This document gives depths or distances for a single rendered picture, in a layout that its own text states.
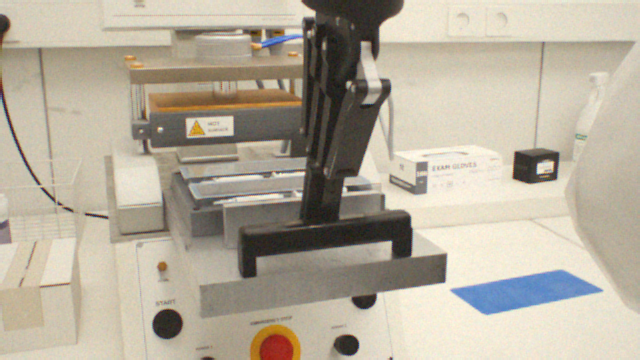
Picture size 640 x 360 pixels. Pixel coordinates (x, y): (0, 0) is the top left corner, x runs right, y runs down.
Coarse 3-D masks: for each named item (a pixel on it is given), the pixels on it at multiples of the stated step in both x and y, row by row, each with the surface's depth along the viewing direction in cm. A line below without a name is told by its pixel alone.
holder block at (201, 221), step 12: (180, 180) 72; (180, 192) 67; (180, 204) 68; (192, 204) 63; (384, 204) 67; (192, 216) 60; (204, 216) 61; (216, 216) 61; (192, 228) 61; (204, 228) 61; (216, 228) 62
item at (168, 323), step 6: (168, 312) 72; (162, 318) 72; (168, 318) 72; (174, 318) 72; (156, 324) 72; (162, 324) 72; (168, 324) 72; (174, 324) 72; (180, 324) 73; (162, 330) 72; (168, 330) 72; (174, 330) 72; (168, 336) 72
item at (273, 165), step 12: (180, 168) 74; (192, 168) 74; (204, 168) 73; (216, 168) 73; (228, 168) 73; (240, 168) 74; (252, 168) 74; (264, 168) 74; (276, 168) 74; (288, 168) 74; (300, 168) 74
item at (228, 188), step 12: (240, 180) 68; (252, 180) 68; (264, 180) 68; (276, 180) 68; (288, 180) 68; (300, 180) 68; (348, 180) 68; (360, 180) 68; (204, 192) 64; (216, 192) 64; (228, 192) 64; (240, 192) 64; (252, 192) 64; (264, 192) 64
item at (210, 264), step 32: (224, 224) 58; (192, 256) 56; (224, 256) 56; (288, 256) 56; (320, 256) 56; (352, 256) 56; (384, 256) 56; (416, 256) 56; (192, 288) 55; (224, 288) 51; (256, 288) 52; (288, 288) 53; (320, 288) 54; (352, 288) 55; (384, 288) 56
